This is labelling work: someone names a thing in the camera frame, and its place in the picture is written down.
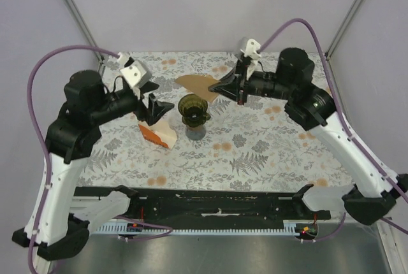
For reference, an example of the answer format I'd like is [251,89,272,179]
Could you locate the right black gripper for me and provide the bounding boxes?
[209,59,295,106]

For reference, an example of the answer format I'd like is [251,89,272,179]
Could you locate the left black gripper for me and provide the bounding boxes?
[91,81,175,126]

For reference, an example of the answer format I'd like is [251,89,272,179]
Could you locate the brown paper coffee filter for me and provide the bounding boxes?
[175,75,219,103]

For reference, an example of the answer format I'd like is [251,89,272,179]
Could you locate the orange coffee filter box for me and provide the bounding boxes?
[138,119,177,150]

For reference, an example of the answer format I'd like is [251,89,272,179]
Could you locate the dark glass dripper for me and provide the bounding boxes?
[178,94,211,127]

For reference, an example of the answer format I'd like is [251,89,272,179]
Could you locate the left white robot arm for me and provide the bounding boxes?
[12,70,174,261]

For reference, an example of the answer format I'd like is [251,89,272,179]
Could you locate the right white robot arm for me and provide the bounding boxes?
[208,48,407,226]

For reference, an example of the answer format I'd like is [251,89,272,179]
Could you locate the floral patterned table mat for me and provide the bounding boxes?
[78,51,351,194]

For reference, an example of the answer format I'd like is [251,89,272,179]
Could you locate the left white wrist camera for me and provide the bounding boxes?
[117,52,152,97]

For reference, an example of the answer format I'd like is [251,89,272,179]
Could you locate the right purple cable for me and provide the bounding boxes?
[259,18,408,245]

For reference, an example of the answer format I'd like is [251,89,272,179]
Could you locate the purple cable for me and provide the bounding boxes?
[27,44,173,273]
[259,18,408,245]

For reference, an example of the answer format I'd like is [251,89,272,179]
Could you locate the left aluminium frame post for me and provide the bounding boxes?
[63,0,97,47]

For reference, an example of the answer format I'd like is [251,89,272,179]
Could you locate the aluminium frame post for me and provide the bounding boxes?
[325,0,365,61]
[63,0,97,47]

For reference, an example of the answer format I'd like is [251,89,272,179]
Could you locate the black mounting base plate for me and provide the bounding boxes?
[73,186,332,227]

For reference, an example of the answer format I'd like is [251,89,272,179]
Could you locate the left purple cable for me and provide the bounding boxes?
[27,44,173,273]

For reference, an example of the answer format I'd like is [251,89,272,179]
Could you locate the white slotted cable duct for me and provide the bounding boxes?
[95,219,303,235]

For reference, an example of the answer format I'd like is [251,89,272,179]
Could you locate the right aluminium frame post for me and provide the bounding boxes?
[325,0,365,61]

